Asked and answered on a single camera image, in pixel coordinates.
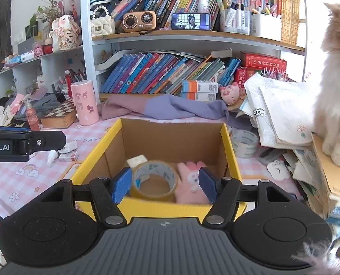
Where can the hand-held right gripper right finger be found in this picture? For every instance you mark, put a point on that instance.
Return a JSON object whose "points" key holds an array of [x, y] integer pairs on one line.
{"points": [[208, 184]]}

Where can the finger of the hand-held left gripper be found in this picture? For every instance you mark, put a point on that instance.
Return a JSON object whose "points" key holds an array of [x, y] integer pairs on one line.
{"points": [[49, 141]]}

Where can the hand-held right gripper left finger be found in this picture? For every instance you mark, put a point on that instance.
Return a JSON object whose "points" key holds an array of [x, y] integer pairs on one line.
{"points": [[121, 186]]}

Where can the small white bottle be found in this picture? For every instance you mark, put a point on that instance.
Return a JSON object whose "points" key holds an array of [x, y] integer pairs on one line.
{"points": [[51, 157]]}

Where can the pink bunny glove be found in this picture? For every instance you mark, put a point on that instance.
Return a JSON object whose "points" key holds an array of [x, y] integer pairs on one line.
{"points": [[187, 184]]}

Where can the white red card box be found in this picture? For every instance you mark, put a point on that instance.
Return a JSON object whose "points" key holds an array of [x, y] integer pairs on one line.
{"points": [[69, 156]]}

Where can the cream square block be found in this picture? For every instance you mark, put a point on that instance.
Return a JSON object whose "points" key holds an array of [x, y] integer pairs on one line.
{"points": [[137, 160]]}

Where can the brown packing tape roll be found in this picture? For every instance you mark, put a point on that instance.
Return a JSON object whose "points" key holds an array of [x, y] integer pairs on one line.
{"points": [[158, 167]]}

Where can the yellow cardboard box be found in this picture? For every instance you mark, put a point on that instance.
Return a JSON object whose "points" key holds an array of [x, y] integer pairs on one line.
{"points": [[170, 140]]}

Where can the pink sticker cylinder container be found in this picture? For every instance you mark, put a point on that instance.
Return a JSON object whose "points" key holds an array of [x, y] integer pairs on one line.
{"points": [[85, 106]]}

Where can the pink spray bottle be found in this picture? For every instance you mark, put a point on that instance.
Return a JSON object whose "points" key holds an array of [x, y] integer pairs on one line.
{"points": [[33, 119]]}

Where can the wooden chessboard box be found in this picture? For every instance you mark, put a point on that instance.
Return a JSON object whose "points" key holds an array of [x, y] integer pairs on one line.
{"points": [[58, 114]]}

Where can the grey folded clothing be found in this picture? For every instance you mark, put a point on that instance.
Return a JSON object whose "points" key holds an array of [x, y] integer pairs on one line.
{"points": [[46, 103]]}

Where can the clear tape roll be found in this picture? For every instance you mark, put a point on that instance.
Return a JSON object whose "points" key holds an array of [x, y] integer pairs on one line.
{"points": [[244, 143]]}

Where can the red bottle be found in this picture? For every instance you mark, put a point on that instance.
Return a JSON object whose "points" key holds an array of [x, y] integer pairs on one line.
{"points": [[68, 81]]}

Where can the pen holder with pens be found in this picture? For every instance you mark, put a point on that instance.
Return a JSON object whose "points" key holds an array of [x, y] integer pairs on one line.
{"points": [[75, 77]]}

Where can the white tooth-shaped item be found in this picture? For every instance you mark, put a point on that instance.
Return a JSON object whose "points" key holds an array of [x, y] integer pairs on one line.
{"points": [[278, 170]]}

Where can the orange white medicine box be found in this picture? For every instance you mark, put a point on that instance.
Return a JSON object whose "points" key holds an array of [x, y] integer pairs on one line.
{"points": [[198, 96], [200, 86]]}

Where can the pink purple cloth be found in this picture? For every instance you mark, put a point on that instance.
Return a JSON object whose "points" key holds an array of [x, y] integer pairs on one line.
{"points": [[164, 106]]}

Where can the pink pig plush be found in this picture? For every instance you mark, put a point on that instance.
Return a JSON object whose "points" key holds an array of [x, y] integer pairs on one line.
{"points": [[229, 93]]}

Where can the white wooden bookshelf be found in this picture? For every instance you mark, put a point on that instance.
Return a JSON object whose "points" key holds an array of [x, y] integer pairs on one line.
{"points": [[86, 48]]}

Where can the stack of white papers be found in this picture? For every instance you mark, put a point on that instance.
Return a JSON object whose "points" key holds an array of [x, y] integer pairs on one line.
{"points": [[284, 111]]}

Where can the white bunny figurine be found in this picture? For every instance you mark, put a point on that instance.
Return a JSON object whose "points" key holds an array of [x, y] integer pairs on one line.
{"points": [[65, 34]]}

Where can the row of colourful books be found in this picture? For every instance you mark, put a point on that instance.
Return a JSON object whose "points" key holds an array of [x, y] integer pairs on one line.
{"points": [[158, 74]]}

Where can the brown envelope stack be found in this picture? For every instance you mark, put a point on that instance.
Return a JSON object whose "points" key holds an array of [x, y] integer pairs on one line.
{"points": [[335, 183]]}

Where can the white quilted handbag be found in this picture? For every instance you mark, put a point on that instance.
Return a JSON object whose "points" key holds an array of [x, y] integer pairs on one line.
{"points": [[102, 25]]}

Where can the dried flower bunch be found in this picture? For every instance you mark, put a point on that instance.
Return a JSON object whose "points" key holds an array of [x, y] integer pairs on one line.
{"points": [[48, 8]]}

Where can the red book box set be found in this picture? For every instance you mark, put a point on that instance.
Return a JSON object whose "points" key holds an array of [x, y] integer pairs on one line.
{"points": [[263, 60]]}

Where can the brown retro radio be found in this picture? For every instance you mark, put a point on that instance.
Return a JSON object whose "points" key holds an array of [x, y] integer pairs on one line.
{"points": [[140, 21]]}

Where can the black smartphone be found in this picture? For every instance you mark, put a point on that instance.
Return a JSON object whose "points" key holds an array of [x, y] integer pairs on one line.
{"points": [[190, 21]]}

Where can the white storage box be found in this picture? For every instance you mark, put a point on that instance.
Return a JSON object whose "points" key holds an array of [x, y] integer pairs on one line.
{"points": [[266, 28]]}

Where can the cream fluffy cat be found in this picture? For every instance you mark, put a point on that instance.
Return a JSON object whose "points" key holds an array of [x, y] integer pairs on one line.
{"points": [[336, 77]]}

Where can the marker holder with markers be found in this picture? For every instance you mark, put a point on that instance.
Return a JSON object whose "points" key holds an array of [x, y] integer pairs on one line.
{"points": [[234, 20]]}

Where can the white plastic bottle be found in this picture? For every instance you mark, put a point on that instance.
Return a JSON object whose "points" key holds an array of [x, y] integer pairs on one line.
{"points": [[203, 4]]}

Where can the row of thin paperbacks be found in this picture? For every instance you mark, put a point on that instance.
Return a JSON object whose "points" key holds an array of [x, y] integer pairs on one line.
{"points": [[175, 3]]}

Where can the yellow slatted books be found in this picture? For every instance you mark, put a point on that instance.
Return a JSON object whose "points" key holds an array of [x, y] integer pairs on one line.
{"points": [[290, 17]]}

